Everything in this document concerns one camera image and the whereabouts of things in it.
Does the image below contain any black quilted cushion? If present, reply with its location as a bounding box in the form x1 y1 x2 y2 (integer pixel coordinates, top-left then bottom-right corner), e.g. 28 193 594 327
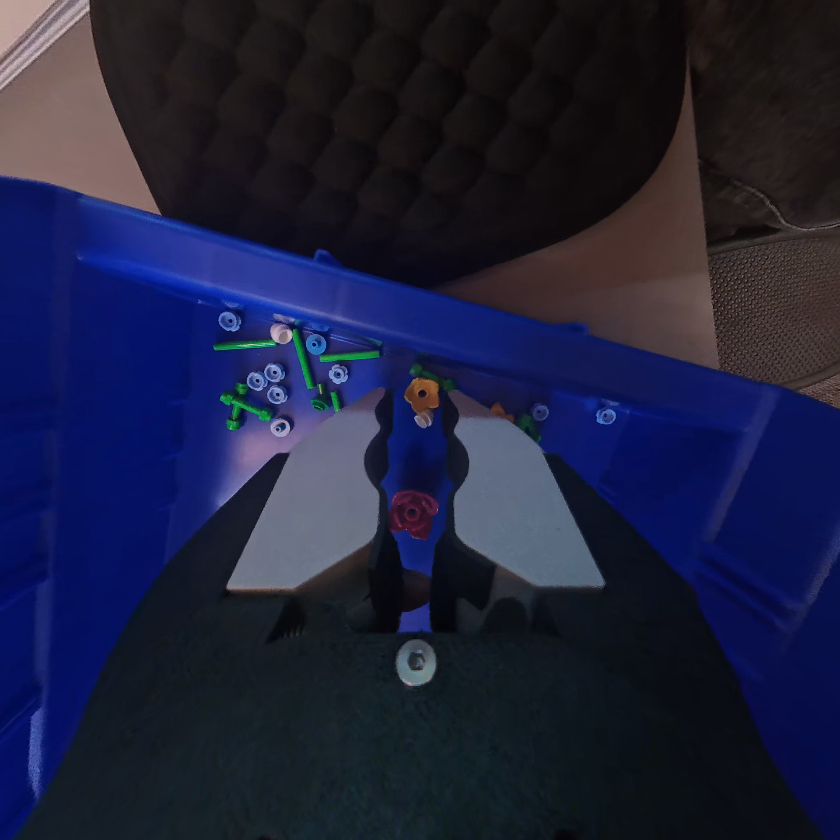
88 0 689 290

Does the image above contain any dark red rose brick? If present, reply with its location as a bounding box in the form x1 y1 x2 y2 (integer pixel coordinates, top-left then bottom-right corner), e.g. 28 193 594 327
389 490 439 540

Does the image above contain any dark grey cloth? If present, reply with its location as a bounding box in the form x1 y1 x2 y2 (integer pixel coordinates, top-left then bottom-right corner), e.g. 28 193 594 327
688 0 840 244

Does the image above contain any beige desk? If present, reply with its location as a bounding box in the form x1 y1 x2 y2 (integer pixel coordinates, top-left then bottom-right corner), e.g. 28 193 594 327
0 0 723 371

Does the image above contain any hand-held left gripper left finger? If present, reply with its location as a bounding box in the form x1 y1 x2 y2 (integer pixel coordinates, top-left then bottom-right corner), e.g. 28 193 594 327
226 387 404 634

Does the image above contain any blue plastic bin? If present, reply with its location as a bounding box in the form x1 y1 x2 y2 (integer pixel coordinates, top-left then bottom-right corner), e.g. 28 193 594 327
0 176 840 840

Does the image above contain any green branched stem brick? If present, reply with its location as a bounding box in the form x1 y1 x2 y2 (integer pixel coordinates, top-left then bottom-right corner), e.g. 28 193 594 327
220 384 273 432

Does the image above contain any white moulding strip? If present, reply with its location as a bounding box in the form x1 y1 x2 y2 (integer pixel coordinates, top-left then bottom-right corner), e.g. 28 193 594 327
0 0 89 89

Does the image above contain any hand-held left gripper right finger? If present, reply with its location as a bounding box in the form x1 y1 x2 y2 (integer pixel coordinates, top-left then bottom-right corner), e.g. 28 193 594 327
430 390 606 634

